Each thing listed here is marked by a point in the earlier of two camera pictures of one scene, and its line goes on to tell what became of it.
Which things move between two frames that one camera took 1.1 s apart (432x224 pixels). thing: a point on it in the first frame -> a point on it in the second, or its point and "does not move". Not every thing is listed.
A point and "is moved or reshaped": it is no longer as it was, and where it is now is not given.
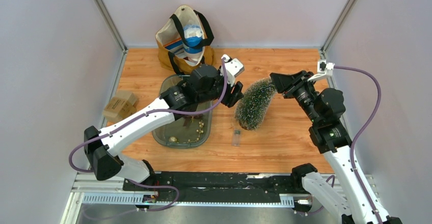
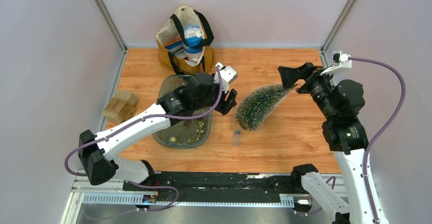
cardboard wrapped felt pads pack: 123,106 does not move
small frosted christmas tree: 252,107 is moved or reshaped
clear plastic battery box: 237,138 does not move
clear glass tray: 186,132 does not move
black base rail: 220,187 does not move
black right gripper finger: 290,93 -> 305,89
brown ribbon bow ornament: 191,118 does not move
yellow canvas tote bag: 183,42 does not move
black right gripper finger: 283,81 -> 291,75
